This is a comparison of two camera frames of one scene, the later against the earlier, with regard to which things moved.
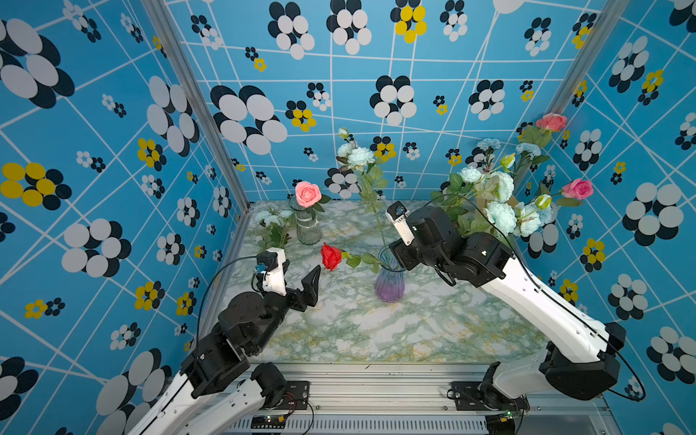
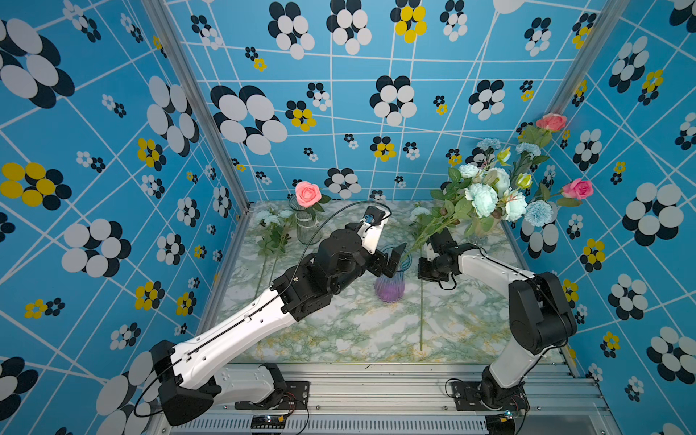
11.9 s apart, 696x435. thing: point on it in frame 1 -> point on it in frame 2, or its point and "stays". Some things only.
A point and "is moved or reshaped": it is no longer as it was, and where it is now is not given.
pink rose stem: x=308 y=195 stays
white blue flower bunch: x=481 y=203 is moved or reshaped
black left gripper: x=310 y=289 -> x=381 y=265
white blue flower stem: x=360 y=160 -> x=421 y=246
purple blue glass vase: x=390 y=283 stays
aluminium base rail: x=397 y=399 stays
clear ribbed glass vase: x=308 y=230 stays
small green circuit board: x=268 y=421 stays
